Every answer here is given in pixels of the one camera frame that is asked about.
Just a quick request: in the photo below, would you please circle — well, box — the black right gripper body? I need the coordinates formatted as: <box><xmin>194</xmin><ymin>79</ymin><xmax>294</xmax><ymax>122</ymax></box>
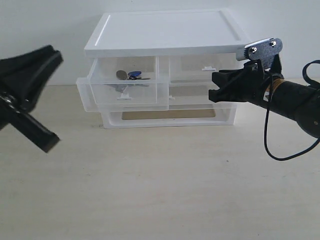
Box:
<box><xmin>208</xmin><ymin>54</ymin><xmax>283</xmax><ymax>103</ymax></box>

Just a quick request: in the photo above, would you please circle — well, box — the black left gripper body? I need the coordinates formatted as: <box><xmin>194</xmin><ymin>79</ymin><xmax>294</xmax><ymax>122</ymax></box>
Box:
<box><xmin>0</xmin><ymin>93</ymin><xmax>60</xmax><ymax>153</ymax></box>

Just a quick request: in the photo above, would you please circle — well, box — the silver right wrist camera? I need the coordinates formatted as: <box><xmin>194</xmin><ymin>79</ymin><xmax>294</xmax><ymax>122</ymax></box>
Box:
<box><xmin>236</xmin><ymin>37</ymin><xmax>283</xmax><ymax>70</ymax></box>

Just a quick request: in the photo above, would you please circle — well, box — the key bunch with blue fob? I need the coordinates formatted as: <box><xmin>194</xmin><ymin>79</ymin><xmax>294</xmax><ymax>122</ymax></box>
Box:
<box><xmin>108</xmin><ymin>70</ymin><xmax>151</xmax><ymax>93</ymax></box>

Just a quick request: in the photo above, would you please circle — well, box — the clear wide drawer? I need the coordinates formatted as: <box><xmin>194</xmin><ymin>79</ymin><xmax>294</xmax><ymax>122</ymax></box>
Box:
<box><xmin>75</xmin><ymin>76</ymin><xmax>238</xmax><ymax>113</ymax></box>

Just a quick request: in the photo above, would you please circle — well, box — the white plastic drawer cabinet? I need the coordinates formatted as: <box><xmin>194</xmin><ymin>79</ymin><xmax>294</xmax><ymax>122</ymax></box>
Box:
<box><xmin>84</xmin><ymin>9</ymin><xmax>249</xmax><ymax>129</ymax></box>

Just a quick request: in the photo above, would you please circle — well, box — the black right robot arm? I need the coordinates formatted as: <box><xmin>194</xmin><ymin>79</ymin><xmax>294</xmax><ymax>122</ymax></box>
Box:
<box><xmin>208</xmin><ymin>55</ymin><xmax>320</xmax><ymax>138</ymax></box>

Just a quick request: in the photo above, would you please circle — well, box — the black right camera cable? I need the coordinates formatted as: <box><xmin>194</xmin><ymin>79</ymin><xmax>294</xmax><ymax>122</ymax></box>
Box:
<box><xmin>263</xmin><ymin>59</ymin><xmax>320</xmax><ymax>161</ymax></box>

